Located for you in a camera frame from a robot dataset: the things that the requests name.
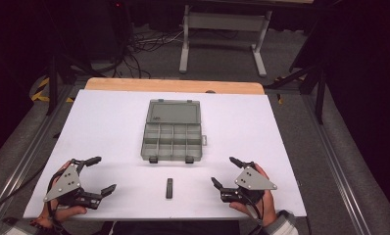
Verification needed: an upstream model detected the yellow black hazard tape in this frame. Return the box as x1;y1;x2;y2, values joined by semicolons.
30;75;75;104

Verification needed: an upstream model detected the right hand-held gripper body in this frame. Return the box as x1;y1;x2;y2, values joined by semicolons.
219;161;278;207

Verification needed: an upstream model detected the small black bar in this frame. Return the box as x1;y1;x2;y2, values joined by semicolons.
165;177;173;200

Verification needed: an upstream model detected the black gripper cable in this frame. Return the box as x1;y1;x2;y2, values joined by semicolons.
0;165;65;235
246;195;266;235

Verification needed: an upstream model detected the aluminium floor rail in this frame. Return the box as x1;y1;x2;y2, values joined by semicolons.
302;94;372;235
0;83;73;231

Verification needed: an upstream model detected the black tripod stand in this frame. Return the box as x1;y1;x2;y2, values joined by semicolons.
42;0;98;116
266;0;329;125

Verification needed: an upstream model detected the person's right hand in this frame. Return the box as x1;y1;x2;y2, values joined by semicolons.
228;164;278;228

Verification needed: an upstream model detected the clear grey plastic organizer box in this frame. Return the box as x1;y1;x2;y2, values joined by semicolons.
140;99;208;165

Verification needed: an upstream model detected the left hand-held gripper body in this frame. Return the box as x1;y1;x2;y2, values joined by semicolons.
43;158;103;211

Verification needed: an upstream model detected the bundle of black floor cables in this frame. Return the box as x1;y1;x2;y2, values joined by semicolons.
113;28;185;79

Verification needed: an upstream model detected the white board sheet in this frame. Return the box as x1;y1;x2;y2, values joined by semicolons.
23;89;308;220

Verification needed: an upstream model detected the grey metal stand frame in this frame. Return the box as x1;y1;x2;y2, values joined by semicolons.
178;4;273;78

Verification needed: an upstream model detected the person's left hand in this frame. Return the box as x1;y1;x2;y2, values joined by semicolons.
30;161;88;229

